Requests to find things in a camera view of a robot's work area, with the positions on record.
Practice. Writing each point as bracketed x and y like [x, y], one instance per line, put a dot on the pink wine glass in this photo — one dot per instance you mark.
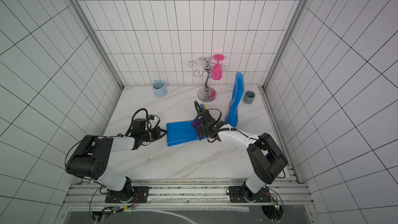
[216, 72]

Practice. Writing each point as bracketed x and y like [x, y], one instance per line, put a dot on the blue rubber boot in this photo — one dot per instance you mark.
[238, 92]
[180, 133]

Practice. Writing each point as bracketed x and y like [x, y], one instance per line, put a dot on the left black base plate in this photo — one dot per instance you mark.
[127, 194]

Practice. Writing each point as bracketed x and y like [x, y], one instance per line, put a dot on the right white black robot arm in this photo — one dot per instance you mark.
[266, 157]

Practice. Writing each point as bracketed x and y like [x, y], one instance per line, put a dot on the light blue mug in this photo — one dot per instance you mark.
[159, 88]

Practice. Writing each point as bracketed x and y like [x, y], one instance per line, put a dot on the purple cloth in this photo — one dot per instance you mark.
[198, 127]

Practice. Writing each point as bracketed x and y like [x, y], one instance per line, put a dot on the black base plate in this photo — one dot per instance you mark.
[127, 194]
[239, 194]

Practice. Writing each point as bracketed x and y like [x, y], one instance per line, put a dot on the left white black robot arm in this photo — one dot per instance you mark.
[90, 158]

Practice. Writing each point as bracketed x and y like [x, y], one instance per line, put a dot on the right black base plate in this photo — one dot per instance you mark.
[239, 194]

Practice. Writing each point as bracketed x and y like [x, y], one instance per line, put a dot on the chrome glass holder stand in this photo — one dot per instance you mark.
[207, 94]

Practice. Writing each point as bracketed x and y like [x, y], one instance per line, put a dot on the aluminium mounting rail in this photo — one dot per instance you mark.
[184, 195]

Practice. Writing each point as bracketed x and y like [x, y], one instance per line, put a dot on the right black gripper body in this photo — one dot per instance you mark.
[202, 128]

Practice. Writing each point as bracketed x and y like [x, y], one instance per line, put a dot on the grey-teal cup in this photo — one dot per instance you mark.
[249, 97]

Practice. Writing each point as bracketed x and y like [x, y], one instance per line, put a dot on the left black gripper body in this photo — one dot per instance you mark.
[150, 135]

